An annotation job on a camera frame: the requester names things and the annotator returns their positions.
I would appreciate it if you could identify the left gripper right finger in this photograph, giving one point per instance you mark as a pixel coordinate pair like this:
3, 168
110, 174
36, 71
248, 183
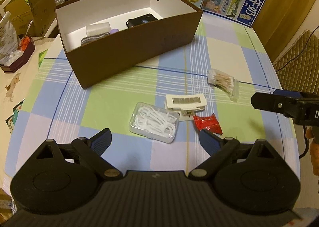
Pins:
220, 150

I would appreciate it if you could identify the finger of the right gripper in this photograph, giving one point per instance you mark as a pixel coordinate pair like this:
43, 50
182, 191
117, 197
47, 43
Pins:
286, 93
269, 102

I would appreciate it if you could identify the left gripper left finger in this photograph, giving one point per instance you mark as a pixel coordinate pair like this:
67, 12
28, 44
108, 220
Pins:
90, 150

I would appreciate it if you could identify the red snack packet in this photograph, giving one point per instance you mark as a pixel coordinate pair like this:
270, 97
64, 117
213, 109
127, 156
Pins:
209, 123

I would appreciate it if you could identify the cotton swab bag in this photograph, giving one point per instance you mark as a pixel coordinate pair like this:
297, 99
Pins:
225, 82

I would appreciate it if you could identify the white hair clip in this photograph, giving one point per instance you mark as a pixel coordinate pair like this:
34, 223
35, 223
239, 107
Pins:
185, 105

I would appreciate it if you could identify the clear floss pick box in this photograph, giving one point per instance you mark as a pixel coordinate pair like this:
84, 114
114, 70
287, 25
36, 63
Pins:
154, 122

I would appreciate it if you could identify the clear plastic container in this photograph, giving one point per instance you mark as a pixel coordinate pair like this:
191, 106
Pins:
98, 29

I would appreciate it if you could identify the purple cosmetic tube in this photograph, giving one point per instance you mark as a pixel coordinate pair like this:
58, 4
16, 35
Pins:
114, 31

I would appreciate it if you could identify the black shaver box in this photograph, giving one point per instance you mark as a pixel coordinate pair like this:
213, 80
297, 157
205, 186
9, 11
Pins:
140, 20

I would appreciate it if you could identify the person's right hand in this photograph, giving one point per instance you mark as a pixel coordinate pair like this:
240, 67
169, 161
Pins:
312, 133

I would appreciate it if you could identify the quilted brown chair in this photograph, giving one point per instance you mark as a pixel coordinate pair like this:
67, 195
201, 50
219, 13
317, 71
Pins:
297, 69

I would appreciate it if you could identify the plaid tablecloth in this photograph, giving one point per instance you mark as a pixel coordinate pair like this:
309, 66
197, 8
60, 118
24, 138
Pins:
58, 107

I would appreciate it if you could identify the teal medicine packets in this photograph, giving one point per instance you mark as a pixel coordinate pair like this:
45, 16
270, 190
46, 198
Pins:
11, 121

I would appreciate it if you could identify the green tissue packet on bed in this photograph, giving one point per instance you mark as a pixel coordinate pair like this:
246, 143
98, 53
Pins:
41, 57

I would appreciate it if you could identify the dark red hexagonal tray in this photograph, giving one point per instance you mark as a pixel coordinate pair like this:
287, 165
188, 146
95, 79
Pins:
19, 57

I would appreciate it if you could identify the crumpled white plastic bag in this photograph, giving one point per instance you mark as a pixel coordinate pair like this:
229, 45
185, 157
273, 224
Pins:
10, 41

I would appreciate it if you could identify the brown open storage box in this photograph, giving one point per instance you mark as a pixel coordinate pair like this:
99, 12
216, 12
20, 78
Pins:
176, 24

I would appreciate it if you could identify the brown cardboard box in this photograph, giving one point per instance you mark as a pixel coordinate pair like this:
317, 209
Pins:
40, 12

